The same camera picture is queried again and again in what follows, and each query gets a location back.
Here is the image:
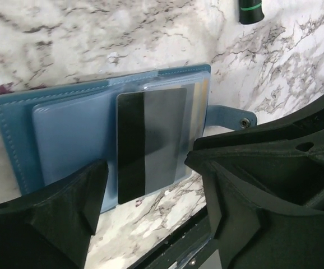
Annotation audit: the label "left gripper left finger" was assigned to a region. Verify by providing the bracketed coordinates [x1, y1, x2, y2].
[0, 160, 108, 268]

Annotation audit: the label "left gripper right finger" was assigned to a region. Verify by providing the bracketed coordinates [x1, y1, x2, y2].
[186, 95, 324, 268]

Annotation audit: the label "gold credit card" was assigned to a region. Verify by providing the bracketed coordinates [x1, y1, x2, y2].
[193, 78, 209, 136]

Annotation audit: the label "black stripe grey card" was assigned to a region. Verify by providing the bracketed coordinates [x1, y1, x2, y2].
[117, 88, 187, 204]

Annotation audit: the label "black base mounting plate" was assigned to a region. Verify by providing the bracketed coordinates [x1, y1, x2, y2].
[128, 207, 221, 269]

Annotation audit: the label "small green black screwdriver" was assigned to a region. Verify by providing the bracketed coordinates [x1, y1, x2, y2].
[238, 0, 265, 25]

